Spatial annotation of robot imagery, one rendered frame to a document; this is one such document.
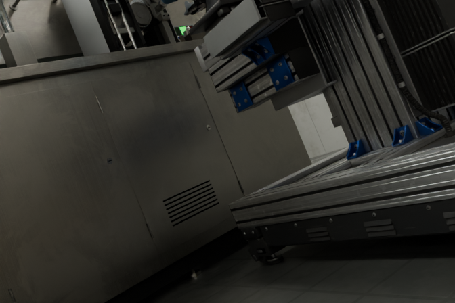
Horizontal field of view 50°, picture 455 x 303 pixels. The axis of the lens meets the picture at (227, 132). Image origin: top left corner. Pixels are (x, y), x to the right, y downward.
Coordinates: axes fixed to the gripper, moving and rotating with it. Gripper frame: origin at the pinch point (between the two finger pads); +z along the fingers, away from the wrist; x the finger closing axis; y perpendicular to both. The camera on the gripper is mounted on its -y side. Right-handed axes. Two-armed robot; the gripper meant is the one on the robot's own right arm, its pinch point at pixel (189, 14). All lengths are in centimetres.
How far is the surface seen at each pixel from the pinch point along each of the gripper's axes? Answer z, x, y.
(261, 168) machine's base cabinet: -14, 10, -82
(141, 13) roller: 12.6, 17.3, 8.6
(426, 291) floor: -113, 86, -109
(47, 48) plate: 45, 53, 10
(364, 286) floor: -97, 81, -109
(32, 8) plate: 45, 52, 31
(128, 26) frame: 0.1, 37.7, -2.8
